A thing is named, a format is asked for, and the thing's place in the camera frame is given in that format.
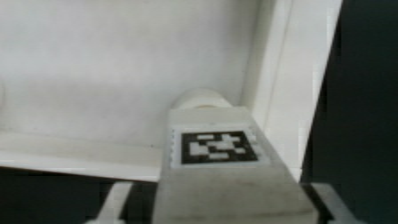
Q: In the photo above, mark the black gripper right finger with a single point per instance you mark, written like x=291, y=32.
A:
x=330, y=204

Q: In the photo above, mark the white table leg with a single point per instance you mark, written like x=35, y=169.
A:
x=227, y=184

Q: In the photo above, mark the white square tabletop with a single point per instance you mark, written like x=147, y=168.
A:
x=104, y=57

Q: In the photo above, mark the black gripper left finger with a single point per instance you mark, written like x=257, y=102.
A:
x=127, y=207

